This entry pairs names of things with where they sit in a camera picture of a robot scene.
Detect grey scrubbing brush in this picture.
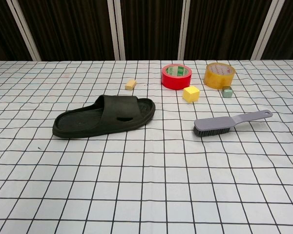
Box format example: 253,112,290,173
193,110,273,137

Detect dark green rubber slipper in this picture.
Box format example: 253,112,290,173
52,95,156,140

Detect tan eraser block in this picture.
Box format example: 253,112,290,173
125,79,137,91

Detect red tape roll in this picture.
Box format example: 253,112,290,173
161,64,193,91

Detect yellow cube block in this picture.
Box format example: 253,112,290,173
182,85,201,103

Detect white black-checked tablecloth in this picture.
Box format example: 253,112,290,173
0,59,293,234

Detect clear yellowish tape roll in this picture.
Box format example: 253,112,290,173
204,62,236,89

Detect small green cube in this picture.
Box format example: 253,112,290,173
221,86,233,98

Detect black white-framed folding screen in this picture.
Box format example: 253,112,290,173
0,0,293,61

